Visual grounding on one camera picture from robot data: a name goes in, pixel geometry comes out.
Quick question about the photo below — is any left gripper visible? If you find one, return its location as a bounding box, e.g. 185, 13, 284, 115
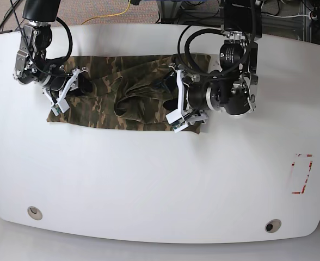
153, 63, 208, 125

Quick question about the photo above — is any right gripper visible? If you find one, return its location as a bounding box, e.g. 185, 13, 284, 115
43, 66, 93, 106

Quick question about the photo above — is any camouflage t-shirt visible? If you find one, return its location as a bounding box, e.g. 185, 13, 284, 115
45, 53, 212, 135

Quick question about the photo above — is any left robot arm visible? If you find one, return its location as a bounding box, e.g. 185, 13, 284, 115
159, 1, 262, 133

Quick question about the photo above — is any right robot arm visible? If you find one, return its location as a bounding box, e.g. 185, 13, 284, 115
13, 1, 93, 105

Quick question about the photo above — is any grey metal stand base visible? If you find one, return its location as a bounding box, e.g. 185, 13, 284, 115
156, 1, 193, 24

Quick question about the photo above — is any red tape marking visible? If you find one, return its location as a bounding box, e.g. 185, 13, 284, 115
289, 154, 314, 195

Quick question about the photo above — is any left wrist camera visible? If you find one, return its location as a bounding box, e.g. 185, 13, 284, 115
165, 109, 189, 133

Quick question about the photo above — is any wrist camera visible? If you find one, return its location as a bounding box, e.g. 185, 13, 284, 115
165, 109, 189, 133
51, 99, 69, 116

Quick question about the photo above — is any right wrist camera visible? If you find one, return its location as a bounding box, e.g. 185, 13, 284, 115
51, 99, 69, 116

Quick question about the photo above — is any yellow cable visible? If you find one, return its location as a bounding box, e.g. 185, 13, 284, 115
82, 0, 131, 26

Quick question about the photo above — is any black floor cables left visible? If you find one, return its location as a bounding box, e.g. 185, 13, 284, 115
0, 0, 24, 36

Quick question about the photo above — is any left table cable grommet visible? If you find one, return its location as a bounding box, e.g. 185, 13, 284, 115
27, 206, 42, 221

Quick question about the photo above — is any table cable grommet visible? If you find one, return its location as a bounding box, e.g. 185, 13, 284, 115
27, 206, 42, 221
265, 219, 282, 233

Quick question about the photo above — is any white cable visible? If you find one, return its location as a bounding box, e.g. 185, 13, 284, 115
262, 12, 310, 20

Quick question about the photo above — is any right table cable grommet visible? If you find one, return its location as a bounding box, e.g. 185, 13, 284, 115
265, 219, 282, 233

